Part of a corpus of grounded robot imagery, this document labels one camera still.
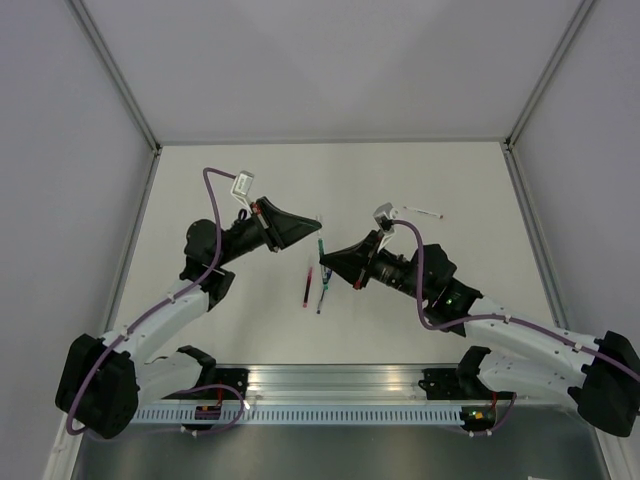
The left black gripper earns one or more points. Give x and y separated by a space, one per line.
278 227

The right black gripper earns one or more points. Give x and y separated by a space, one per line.
351 263

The blue gel pen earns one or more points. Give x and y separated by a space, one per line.
323 295

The green pen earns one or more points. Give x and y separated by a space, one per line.
321 251

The red gel pen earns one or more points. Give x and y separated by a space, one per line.
307 289

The white red-tipped marker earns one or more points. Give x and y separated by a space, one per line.
423 212

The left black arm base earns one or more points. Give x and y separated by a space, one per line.
210 374

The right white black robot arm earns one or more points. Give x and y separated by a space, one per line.
598 377

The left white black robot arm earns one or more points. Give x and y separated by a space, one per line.
106 379

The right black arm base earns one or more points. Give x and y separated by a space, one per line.
450 382

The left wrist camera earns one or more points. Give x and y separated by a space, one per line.
241 186

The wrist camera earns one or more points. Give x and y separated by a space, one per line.
385 216
241 186

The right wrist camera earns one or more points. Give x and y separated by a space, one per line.
385 216

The aluminium mounting rail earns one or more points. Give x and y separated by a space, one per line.
315 383

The white slotted cable duct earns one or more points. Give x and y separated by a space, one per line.
323 415

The left aluminium frame post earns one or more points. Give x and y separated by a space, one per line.
98 44

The aluminium frame post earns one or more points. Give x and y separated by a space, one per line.
559 54
98 44

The right aluminium frame post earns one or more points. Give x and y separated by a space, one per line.
559 54

